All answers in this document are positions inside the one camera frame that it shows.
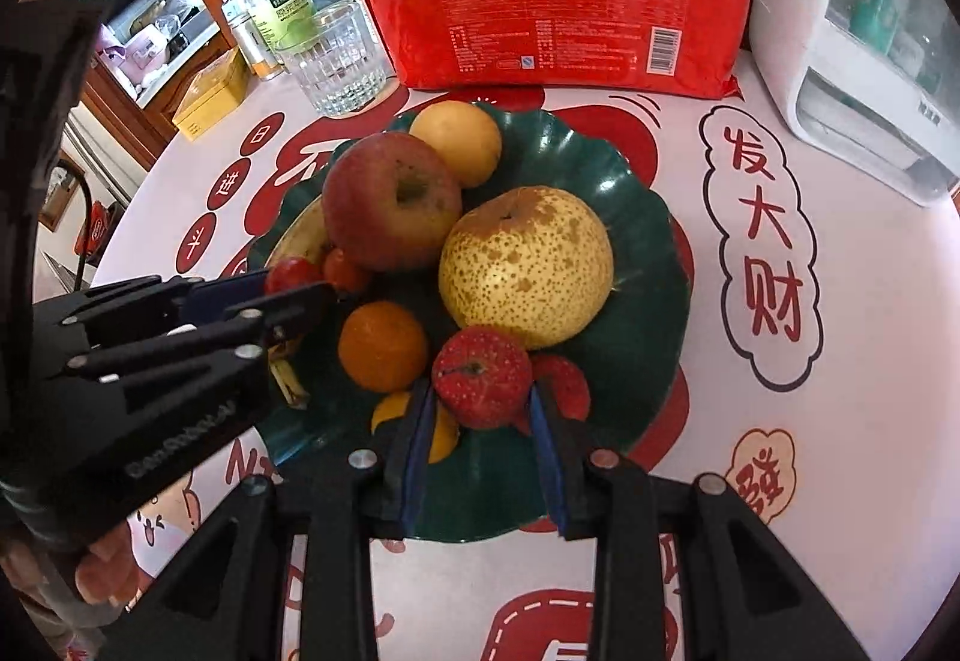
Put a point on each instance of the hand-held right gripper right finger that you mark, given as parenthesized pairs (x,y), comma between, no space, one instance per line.
(547,470)

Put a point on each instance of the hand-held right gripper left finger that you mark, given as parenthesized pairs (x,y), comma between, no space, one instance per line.
(420,458)

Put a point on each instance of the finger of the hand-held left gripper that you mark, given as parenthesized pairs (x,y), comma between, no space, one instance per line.
(225,293)
(225,338)

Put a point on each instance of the yellow orange citrus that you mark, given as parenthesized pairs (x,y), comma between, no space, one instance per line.
(448,437)

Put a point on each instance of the cherry tomato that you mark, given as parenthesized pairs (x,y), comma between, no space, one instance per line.
(292,272)
(345,269)

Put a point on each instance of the red hawthorn berry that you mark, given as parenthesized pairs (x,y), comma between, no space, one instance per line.
(568,385)
(480,379)

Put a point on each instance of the orange mandarin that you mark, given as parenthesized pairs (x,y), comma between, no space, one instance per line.
(382,346)

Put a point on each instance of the red apple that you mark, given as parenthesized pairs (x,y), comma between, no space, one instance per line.
(382,203)

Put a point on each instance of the green leaf-shaped plate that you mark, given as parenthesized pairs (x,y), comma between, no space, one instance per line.
(637,301)

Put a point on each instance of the small yellow pear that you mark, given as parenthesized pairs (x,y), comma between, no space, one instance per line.
(457,139)

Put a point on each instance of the person's left hand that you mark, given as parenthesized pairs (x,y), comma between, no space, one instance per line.
(112,565)

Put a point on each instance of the spotted banana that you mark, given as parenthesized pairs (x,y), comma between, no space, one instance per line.
(300,233)

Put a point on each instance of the red box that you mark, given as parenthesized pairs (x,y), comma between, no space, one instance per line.
(94,229)

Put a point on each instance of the yellow tin box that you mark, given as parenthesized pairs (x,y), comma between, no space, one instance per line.
(210,98)

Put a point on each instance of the large spotted yellow pear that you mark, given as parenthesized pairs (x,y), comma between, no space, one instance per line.
(525,271)

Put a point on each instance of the wooden cabinet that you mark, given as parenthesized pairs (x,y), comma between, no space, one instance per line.
(120,106)

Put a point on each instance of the small can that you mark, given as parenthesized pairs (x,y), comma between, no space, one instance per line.
(259,54)

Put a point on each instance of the clear drinking glass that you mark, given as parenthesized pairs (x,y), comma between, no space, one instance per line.
(337,68)

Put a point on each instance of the printed tablecloth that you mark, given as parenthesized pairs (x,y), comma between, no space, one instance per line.
(825,481)

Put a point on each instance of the white carton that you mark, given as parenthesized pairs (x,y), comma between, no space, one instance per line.
(236,4)

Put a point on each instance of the green label bottle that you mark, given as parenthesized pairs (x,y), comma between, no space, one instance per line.
(277,8)

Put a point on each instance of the white countertop appliance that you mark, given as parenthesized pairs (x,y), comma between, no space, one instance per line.
(795,30)

